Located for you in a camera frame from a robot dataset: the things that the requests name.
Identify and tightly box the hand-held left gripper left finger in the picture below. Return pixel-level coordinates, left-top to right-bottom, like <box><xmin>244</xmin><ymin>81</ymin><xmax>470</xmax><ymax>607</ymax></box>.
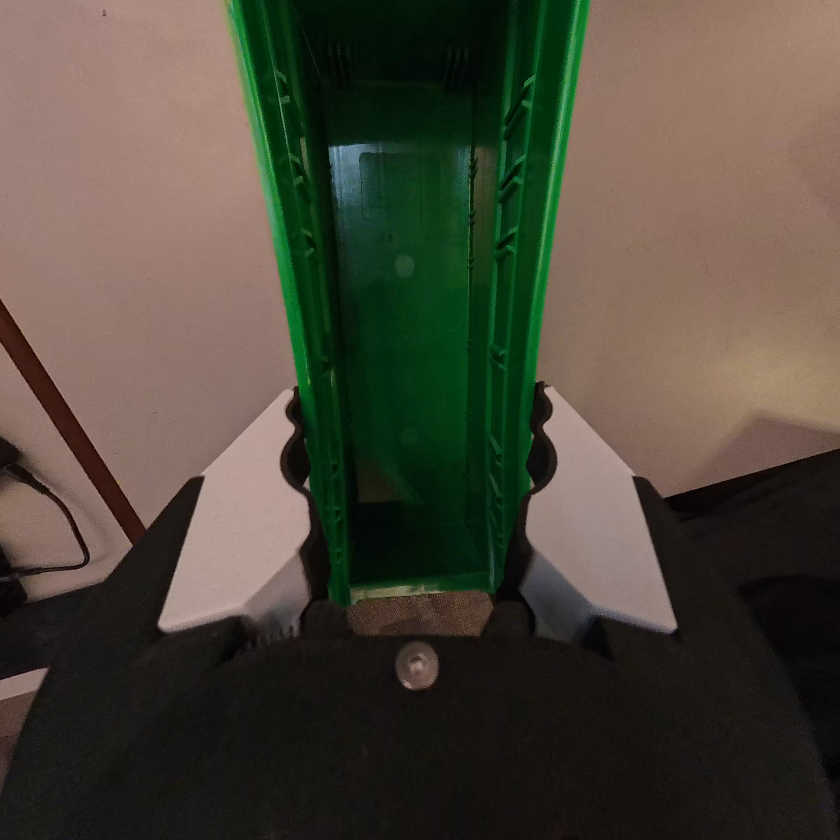
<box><xmin>157</xmin><ymin>387</ymin><xmax>328</xmax><ymax>643</ymax></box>

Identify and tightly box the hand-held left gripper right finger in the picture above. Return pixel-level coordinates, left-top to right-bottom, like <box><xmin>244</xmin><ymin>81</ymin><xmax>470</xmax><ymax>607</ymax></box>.
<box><xmin>500</xmin><ymin>382</ymin><xmax>679</xmax><ymax>644</ymax></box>

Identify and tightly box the green plastic bin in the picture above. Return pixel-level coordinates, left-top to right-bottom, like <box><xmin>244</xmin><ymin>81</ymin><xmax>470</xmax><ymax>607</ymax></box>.
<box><xmin>225</xmin><ymin>0</ymin><xmax>592</xmax><ymax>606</ymax></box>
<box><xmin>259</xmin><ymin>0</ymin><xmax>565</xmax><ymax>605</ymax></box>

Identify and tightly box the brown strip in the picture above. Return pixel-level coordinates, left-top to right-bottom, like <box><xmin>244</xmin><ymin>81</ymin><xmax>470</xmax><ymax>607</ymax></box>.
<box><xmin>0</xmin><ymin>298</ymin><xmax>147</xmax><ymax>546</ymax></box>

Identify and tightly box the black power adapter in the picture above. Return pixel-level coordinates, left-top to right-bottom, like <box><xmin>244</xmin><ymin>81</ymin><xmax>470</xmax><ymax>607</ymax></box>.
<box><xmin>0</xmin><ymin>436</ymin><xmax>28</xmax><ymax>618</ymax></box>

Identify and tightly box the black cable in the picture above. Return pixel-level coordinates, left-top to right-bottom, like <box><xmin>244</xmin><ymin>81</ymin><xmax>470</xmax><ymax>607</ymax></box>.
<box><xmin>0</xmin><ymin>459</ymin><xmax>91</xmax><ymax>581</ymax></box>

